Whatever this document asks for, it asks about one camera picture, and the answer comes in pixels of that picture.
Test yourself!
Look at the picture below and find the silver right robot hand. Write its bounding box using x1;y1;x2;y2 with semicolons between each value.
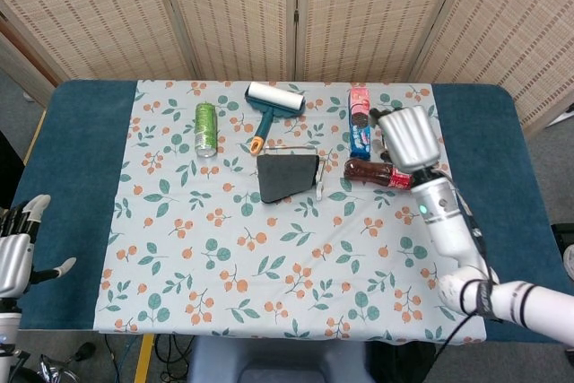
368;105;441;174

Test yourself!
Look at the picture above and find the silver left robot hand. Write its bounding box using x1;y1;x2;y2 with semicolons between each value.
0;194;77;299

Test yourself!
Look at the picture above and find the blue cloth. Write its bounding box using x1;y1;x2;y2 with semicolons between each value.
256;152;320;205

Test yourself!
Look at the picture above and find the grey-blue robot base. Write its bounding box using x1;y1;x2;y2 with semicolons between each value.
186;336;373;383

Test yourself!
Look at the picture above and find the blue and pink cookie box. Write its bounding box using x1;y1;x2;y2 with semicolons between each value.
348;84;373;161

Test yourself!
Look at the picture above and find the cola bottle with red label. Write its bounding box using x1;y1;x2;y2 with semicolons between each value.
344;158;416;190

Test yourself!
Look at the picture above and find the teal table cover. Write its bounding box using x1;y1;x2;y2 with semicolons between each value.
0;79;567;344

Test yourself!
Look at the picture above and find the floral printed tablecloth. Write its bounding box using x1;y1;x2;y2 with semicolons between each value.
91;79;488;342

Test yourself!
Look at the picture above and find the green drink can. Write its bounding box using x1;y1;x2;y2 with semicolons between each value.
194;102;219;159

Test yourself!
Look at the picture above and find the woven folding screen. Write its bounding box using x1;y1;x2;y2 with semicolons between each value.
0;0;574;137

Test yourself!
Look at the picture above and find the small metal rack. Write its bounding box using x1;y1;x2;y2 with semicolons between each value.
263;144;327;201

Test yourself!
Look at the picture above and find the teal handled white lint roller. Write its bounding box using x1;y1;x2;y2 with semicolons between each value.
244;82;307;154

